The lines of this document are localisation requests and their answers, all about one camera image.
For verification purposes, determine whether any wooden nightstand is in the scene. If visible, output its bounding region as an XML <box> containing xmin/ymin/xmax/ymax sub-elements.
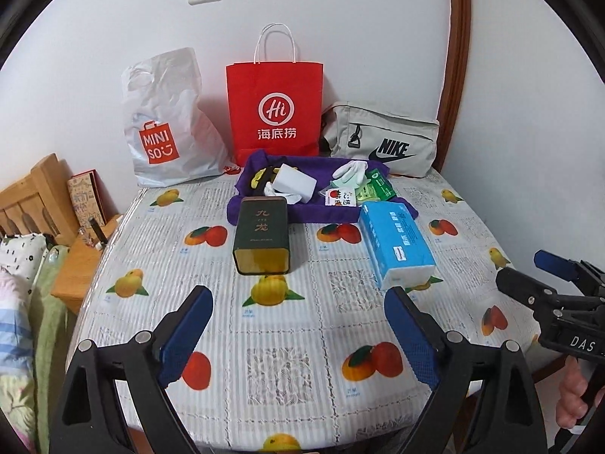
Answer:
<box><xmin>51</xmin><ymin>213</ymin><xmax>124</xmax><ymax>315</ymax></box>

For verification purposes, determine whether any small clear snack packet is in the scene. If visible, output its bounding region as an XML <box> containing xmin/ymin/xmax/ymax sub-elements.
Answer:
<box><xmin>324</xmin><ymin>187</ymin><xmax>357</xmax><ymax>208</ymax></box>

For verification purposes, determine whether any small black object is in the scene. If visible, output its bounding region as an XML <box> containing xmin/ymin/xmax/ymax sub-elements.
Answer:
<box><xmin>87</xmin><ymin>218</ymin><xmax>107</xmax><ymax>251</ymax></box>

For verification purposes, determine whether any grey sling bag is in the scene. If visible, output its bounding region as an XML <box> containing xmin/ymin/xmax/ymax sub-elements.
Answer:
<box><xmin>321</xmin><ymin>101</ymin><xmax>440</xmax><ymax>179</ymax></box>

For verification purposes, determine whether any wooden bed headboard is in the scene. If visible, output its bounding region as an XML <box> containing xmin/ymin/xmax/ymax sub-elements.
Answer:
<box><xmin>0</xmin><ymin>152</ymin><xmax>81</xmax><ymax>247</ymax></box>

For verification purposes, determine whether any white plastic shopping bag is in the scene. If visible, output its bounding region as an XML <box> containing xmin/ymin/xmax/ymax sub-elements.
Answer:
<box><xmin>120</xmin><ymin>47</ymin><xmax>232</xmax><ymax>187</ymax></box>

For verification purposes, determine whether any fruit print tablecloth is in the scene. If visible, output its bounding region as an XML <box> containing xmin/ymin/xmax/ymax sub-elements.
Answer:
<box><xmin>71</xmin><ymin>165</ymin><xmax>542</xmax><ymax>452</ymax></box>

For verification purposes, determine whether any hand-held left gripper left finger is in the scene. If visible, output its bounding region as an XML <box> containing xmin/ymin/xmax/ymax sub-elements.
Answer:
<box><xmin>47</xmin><ymin>285</ymin><xmax>214</xmax><ymax>454</ymax></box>

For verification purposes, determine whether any red paper bag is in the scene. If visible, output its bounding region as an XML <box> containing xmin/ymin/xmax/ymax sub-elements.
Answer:
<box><xmin>225</xmin><ymin>23</ymin><xmax>326</xmax><ymax>166</ymax></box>

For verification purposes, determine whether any green packet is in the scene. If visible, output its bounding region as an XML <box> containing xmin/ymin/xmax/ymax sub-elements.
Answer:
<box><xmin>364</xmin><ymin>168</ymin><xmax>397</xmax><ymax>202</ymax></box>

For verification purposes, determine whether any white dotted pillow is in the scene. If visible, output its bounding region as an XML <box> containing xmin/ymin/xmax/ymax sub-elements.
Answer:
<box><xmin>0</xmin><ymin>232</ymin><xmax>48</xmax><ymax>285</ymax></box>

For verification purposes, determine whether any person's right hand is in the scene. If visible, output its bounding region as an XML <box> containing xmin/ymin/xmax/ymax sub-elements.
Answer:
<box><xmin>554</xmin><ymin>356</ymin><xmax>605</xmax><ymax>431</ymax></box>

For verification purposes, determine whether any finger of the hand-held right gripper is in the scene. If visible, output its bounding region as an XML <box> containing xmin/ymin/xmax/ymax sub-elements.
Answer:
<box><xmin>534</xmin><ymin>249</ymin><xmax>605</xmax><ymax>296</ymax></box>
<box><xmin>495</xmin><ymin>267</ymin><xmax>561</xmax><ymax>317</ymax></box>

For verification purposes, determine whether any white rectangular box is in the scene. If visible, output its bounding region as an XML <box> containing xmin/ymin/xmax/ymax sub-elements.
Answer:
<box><xmin>273</xmin><ymin>163</ymin><xmax>318</xmax><ymax>203</ymax></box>

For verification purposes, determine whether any white glove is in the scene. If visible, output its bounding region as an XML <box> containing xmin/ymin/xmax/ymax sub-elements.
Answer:
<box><xmin>333</xmin><ymin>160</ymin><xmax>368</xmax><ymax>184</ymax></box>

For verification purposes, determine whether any dark green tin box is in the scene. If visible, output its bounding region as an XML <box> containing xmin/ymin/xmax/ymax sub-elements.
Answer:
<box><xmin>231</xmin><ymin>196</ymin><xmax>293</xmax><ymax>276</ymax></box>

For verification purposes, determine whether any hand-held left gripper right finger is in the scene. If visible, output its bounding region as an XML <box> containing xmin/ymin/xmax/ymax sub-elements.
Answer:
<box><xmin>384</xmin><ymin>286</ymin><xmax>549</xmax><ymax>454</ymax></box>

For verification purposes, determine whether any white tissue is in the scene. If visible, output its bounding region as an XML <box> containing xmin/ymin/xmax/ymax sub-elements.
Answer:
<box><xmin>264</xmin><ymin>182</ymin><xmax>306</xmax><ymax>205</ymax></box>

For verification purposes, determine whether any blue tissue pack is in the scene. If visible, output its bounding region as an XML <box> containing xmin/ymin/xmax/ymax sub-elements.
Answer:
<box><xmin>358</xmin><ymin>200</ymin><xmax>436</xmax><ymax>290</ymax></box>

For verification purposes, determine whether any purple towel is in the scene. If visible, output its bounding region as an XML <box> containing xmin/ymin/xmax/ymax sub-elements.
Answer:
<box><xmin>227</xmin><ymin>149</ymin><xmax>419</xmax><ymax>225</ymax></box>

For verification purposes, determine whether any patterned notebook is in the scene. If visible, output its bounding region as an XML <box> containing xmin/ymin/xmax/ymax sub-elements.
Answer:
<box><xmin>66</xmin><ymin>169</ymin><xmax>107</xmax><ymax>232</ymax></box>

